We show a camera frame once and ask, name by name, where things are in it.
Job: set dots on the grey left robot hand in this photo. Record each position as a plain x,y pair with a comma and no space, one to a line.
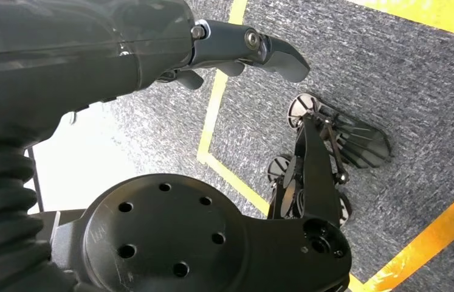
69,52

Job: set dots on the yellow floor tape outline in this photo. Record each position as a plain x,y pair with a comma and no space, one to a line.
218,104

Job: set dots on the black robot thigh joint housing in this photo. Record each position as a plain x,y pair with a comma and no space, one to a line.
178,233

